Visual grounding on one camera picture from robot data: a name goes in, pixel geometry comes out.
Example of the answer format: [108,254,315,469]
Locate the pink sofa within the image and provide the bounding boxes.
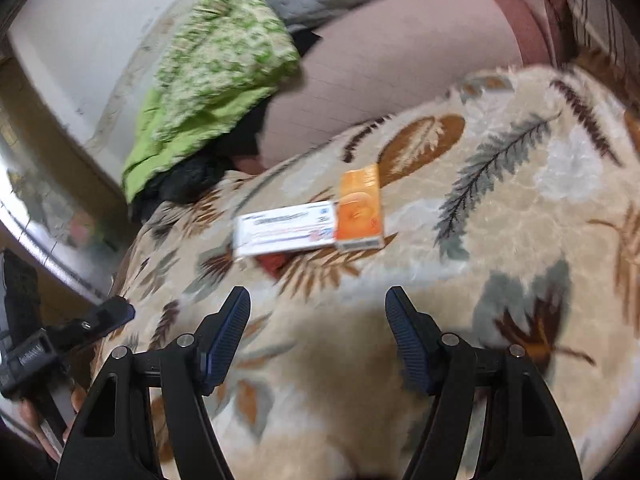
[235,0,568,173]

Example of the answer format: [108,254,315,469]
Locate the green patterned quilt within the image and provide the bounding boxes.
[122,0,302,206]

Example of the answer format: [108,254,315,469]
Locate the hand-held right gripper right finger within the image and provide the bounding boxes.
[385,285,583,480]

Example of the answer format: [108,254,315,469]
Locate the wooden door with glass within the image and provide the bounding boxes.
[0,55,138,311]

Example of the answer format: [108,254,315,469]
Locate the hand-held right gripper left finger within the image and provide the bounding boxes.
[54,286,252,480]

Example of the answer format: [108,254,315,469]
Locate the long white medicine box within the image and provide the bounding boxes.
[233,200,337,260]

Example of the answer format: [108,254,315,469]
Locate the leaf print blanket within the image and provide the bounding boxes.
[90,62,640,480]

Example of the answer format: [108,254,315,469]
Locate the orange box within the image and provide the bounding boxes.
[334,163,386,252]

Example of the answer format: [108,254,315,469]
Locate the black jacket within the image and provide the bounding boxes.
[131,27,323,223]

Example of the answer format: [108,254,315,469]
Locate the small dark red packet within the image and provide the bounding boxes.
[256,252,292,277]

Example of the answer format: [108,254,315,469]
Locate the striped floral cushion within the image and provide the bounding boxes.
[564,0,640,63]

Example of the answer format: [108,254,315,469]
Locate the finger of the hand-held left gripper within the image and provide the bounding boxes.
[46,295,137,357]

